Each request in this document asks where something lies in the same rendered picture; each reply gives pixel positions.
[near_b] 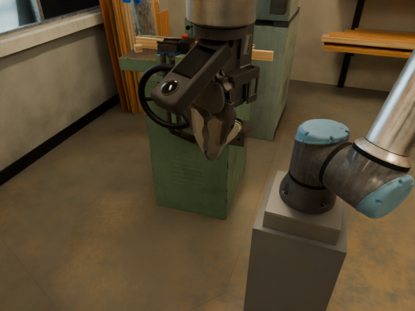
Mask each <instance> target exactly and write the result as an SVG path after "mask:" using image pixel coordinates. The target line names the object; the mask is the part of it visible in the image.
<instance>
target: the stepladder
mask: <svg viewBox="0 0 415 311"><path fill-rule="evenodd" d="M123 2H126V3H129V5H130V11H131V15H132V20H133V26H134V30H135V36H136V37H137V35H146V31H147V35H151V36H157V34H156V29H155V26H154V20H153V15H152V12H151V7H152V3H149V0H123ZM141 10H142V11H143V16H144V20H145V25H146V31H145V26H144V23H143V17H142V14H141Z"/></svg>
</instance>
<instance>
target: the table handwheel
mask: <svg viewBox="0 0 415 311"><path fill-rule="evenodd" d="M174 67H175V65H172V64H158V65H154V66H152V67H150V68H149V69H147V71H145V73H144V74H143V75H142V77H141V78H140V82H139V84H138V97H139V100H140V104H141V106H142V108H143V110H144V111H145V113H146V114H147V116H148V117H149V118H150V119H151V120H152V121H154V122H155V123H157V124H158V125H160V126H163V127H164V128H168V129H171V130H181V129H184V128H188V127H189V126H190V123H189V121H188V117H187V116H186V115H185V114H184V112H183V114H182V115H181V116H182V117H183V118H184V120H185V122H182V123H170V122H167V121H165V120H163V119H161V118H159V117H158V116H157V115H156V114H155V113H154V112H153V111H152V110H151V109H150V108H149V105H148V103H147V101H153V100H152V98H151V97H145V85H146V82H147V80H148V79H149V77H150V76H151V75H153V74H155V73H157V72H161V71H169V72H170V71H171V70H172V69H173V68H174Z"/></svg>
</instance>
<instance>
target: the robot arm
mask: <svg viewBox="0 0 415 311"><path fill-rule="evenodd" d="M257 8H258V0H186V16H187V20H188V21H189V22H191V23H193V33H194V35H195V36H197V37H199V38H201V39H200V40H199V41H198V42H197V43H196V44H195V45H194V46H193V47H192V48H191V49H190V50H189V51H188V52H187V54H186V55H185V56H184V57H183V58H182V59H181V60H180V61H179V62H178V64H177V65H176V66H175V67H174V68H173V69H172V70H171V71H170V72H169V73H168V74H167V75H166V76H165V77H164V78H163V79H162V81H161V82H160V83H159V84H158V85H157V86H156V87H155V88H154V89H153V90H152V91H151V93H150V96H151V98H152V100H153V101H154V102H155V104H156V105H157V106H159V107H161V108H163V109H165V110H167V111H169V112H171V113H173V114H175V115H182V114H183V112H184V111H185V110H186V113H187V117H188V121H189V123H190V127H191V129H192V130H193V133H194V136H195V138H196V141H197V143H198V145H199V146H200V148H201V150H202V152H203V154H204V156H205V157H206V158H207V160H210V161H211V162H212V161H213V160H215V159H216V158H218V156H220V154H221V152H222V151H223V150H224V147H225V145H226V144H228V143H229V142H230V141H231V140H232V139H233V138H234V137H236V135H237V134H238V132H239V125H238V124H236V123H235V122H236V117H237V115H236V112H235V109H234V107H238V106H240V105H242V104H244V102H245V101H246V103H247V104H249V103H251V102H253V101H255V100H257V95H258V84H259V73H260V67H258V66H256V65H252V64H251V56H252V49H253V36H254V23H255V21H256V15H257ZM254 78H256V84H255V91H254V94H252V95H251V85H252V79H254ZM349 137H350V131H349V129H348V127H347V126H345V125H344V124H342V123H338V122H336V121H333V120H327V119H314V120H308V121H306V122H303V123H302V124H301V125H300V126H299V127H298V131H297V133H296V136H295V142H294V146H293V152H292V155H291V161H290V167H289V171H288V173H287V174H286V175H285V177H284V178H283V180H282V181H281V183H280V187H279V194H280V197H281V198H282V200H283V201H284V203H286V204H287V205H288V206H290V207H291V208H293V209H295V210H297V211H300V212H303V213H307V214H322V213H324V212H327V211H329V210H330V209H332V208H333V206H334V205H335V201H336V199H337V196H338V197H340V198H341V199H343V200H344V201H345V202H346V203H348V204H349V205H350V206H352V207H353V208H355V209H356V210H357V211H358V212H361V213H362V214H364V215H365V216H367V217H369V218H372V219H377V218H381V217H384V216H386V215H387V214H389V213H390V212H392V211H393V210H394V209H396V208H397V207H398V206H399V205H400V204H401V203H402V202H403V201H404V199H405V198H406V197H407V196H408V194H409V193H410V192H411V190H412V188H413V186H414V178H413V177H412V176H411V175H408V172H409V170H410V168H411V167H412V166H413V165H412V162H411V159H410V157H409V153H410V152H411V151H412V149H413V147H414V146H415V48H414V49H413V51H412V53H411V55H410V57H409V59H408V61H407V62H406V64H405V66H404V68H403V69H402V71H401V73H400V75H399V77H398V79H397V81H396V82H395V84H394V86H393V88H392V90H391V91H390V93H389V95H388V97H387V98H386V100H385V102H384V104H383V106H382V108H381V110H380V112H379V113H378V115H377V117H376V118H375V120H374V122H373V124H372V126H371V128H370V130H369V131H368V133H367V135H366V136H365V137H362V138H358V139H356V140H355V141H354V143H351V142H349V141H348V138H349Z"/></svg>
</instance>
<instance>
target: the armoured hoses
mask: <svg viewBox="0 0 415 311"><path fill-rule="evenodd" d="M159 56H160V60H161V64H166V54H165V53H164V52H161V53H159ZM169 61H170V64H172V65H175V54H174V53H171V54H169ZM166 75H167V71H162V79H163V78H164V77H165V76H166ZM166 119H167V122H170V123H172V117H171V112H169V111H167V110H166ZM176 121H177V123H181V122H182V119H181V115H176ZM168 131H169V132H170V133H171V134H172V135H175V136H177V137H179V138H181V139H183V140H186V141H188V142H190V143H192V144H194V145H196V146H199V145H198V143H197V141H196V138H195V136H194V135H192V134H189V133H187V132H184V131H183V129H181V130H178V131H176V130H171V129H168Z"/></svg>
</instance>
